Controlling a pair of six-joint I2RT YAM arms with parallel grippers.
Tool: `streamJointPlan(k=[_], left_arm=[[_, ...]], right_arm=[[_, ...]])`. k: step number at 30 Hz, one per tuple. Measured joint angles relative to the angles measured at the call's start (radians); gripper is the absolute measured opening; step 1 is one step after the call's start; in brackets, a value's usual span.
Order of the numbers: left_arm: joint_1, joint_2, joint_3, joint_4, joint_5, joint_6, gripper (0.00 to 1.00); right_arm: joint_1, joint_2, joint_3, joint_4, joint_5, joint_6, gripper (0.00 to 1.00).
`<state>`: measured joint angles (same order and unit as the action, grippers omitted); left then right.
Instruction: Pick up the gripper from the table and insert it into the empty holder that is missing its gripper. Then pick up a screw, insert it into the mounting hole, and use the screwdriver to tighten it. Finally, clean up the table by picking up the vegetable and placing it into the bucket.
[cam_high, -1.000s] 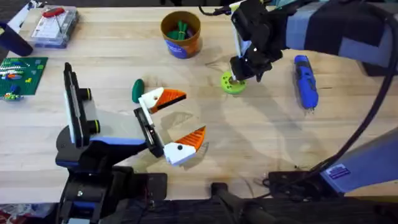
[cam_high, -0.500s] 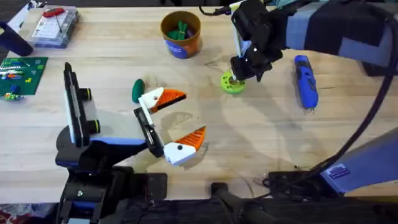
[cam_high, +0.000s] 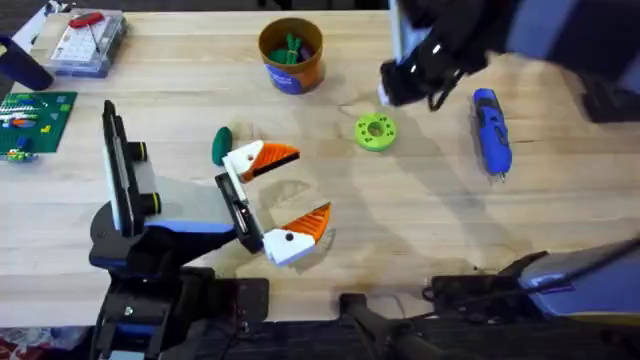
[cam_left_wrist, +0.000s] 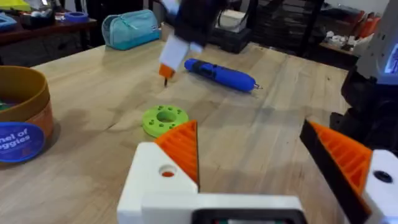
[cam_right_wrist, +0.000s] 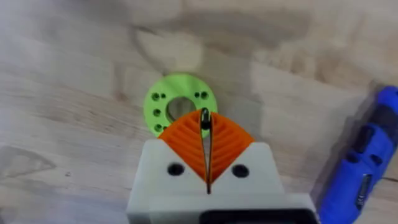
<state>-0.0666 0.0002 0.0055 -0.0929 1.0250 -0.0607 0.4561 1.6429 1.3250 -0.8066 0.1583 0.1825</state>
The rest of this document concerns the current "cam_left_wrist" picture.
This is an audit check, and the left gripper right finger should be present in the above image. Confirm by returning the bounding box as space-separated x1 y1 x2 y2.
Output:
300 119 398 224

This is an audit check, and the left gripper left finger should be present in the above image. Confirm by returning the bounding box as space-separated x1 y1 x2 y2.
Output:
117 119 200 224

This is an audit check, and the blue electric screwdriver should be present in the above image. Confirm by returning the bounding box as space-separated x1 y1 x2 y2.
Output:
183 58 262 93

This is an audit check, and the black case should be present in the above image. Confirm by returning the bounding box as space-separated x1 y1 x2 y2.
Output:
207 9 253 54

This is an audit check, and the green disc with holes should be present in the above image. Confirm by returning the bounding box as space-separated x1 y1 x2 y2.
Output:
142 105 190 139

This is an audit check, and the teal zip bag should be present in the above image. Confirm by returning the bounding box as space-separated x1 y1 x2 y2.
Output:
101 9 162 51

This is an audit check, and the blue tape roll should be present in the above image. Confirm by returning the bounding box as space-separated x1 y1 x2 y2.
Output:
63 11 90 24

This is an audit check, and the cluttered workbench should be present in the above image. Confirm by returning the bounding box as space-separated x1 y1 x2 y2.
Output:
318 9 384 60

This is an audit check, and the dark side table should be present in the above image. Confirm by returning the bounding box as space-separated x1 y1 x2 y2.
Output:
0 17 98 68

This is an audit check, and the brown toy tub blue label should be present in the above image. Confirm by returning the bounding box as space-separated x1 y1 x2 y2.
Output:
0 65 54 165

